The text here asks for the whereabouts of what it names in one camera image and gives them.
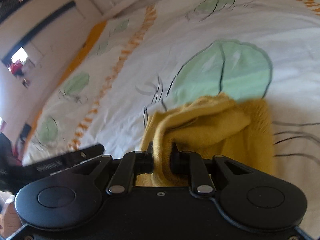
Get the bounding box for white wooden bed frame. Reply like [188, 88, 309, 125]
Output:
[0, 0, 181, 140]

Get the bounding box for white leaf-print bed sheet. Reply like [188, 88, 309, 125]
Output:
[22, 0, 319, 237]

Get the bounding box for mustard yellow knit sweater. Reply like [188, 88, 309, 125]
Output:
[137, 93, 275, 187]

